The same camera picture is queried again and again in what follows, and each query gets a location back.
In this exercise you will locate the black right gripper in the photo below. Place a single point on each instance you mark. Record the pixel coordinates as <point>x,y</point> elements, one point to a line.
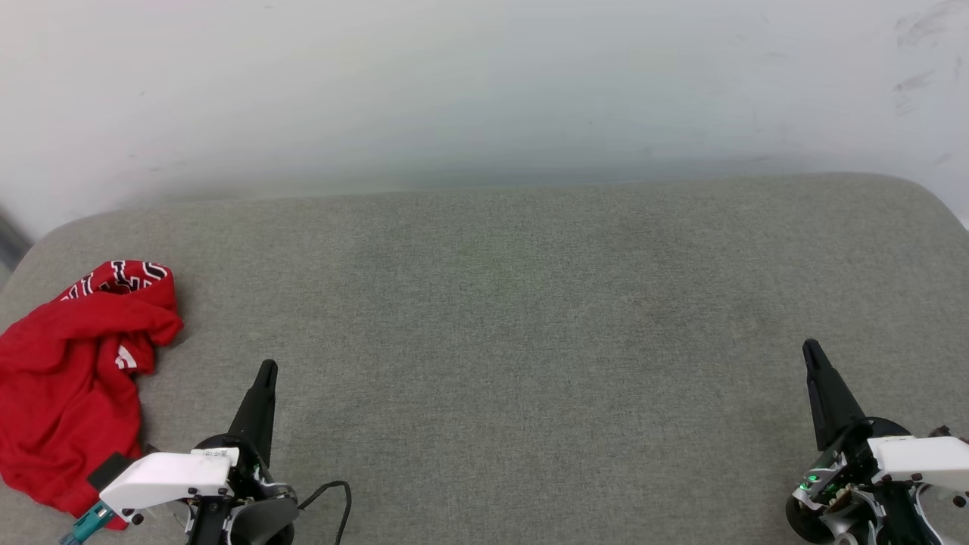
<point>840,499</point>

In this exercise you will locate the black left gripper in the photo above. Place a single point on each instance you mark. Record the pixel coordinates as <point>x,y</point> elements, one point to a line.
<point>253,522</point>

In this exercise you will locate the red and white jersey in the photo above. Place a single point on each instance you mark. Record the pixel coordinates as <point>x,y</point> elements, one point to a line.
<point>68,378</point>

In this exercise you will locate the grey fabric sofa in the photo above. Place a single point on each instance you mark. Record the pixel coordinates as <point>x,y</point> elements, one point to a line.
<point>515,341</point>

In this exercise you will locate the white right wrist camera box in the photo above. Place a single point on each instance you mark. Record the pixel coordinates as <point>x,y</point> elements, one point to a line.
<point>923,458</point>

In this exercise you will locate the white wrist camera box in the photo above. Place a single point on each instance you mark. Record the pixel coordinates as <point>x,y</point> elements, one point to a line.
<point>166,477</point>
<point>923,458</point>

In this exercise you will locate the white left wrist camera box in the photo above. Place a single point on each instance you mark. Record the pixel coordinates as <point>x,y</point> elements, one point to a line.
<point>166,477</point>

